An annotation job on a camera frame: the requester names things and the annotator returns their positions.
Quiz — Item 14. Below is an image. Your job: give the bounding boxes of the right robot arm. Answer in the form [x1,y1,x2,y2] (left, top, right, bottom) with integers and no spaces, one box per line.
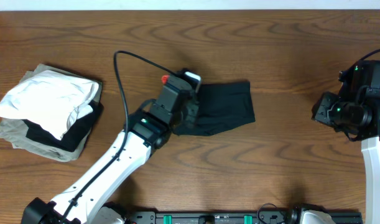
[312,59,380,223]

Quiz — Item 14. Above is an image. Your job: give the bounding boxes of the black leggings with red waistband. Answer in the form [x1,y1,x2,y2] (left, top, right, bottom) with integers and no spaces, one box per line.
[173,80,255,136]

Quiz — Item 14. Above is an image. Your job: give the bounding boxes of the black folded garment in pile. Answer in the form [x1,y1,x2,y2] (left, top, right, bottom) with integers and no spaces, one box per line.
[23,100,103,152]

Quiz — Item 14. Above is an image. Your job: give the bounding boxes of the beige folded garment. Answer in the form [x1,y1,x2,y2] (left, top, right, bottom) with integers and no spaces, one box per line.
[0,64,103,162]

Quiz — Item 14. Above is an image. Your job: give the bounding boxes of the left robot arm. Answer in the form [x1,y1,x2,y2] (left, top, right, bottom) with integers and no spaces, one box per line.
[21,94,199,223]

